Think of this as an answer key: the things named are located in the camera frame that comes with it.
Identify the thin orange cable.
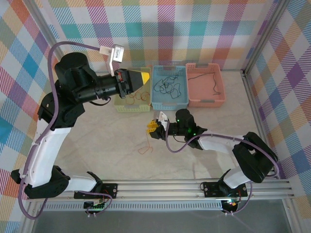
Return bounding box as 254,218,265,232
138,131,155,155

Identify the thin dark green cable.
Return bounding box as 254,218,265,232
153,79,182,100

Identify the thin black cable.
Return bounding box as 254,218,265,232
188,72,221,96

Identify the green plastic basket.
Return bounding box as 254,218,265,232
113,66,153,113

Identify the blue plastic basket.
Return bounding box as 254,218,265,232
151,65,189,111

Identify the pink plastic basket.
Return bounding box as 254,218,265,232
185,62,227,108

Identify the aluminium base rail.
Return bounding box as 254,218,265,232
25,178,296,203

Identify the aluminium frame post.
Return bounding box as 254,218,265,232
30,0,76,78
242,0,291,77

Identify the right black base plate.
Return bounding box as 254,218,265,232
203,181,249,199

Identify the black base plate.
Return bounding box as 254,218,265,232
203,181,249,199
73,182,119,200

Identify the aluminium side floor rail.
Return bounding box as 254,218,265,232
242,70,282,178

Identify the slotted grey cable duct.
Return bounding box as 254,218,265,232
36,202,225,212

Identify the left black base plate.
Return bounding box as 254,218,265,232
73,182,119,200

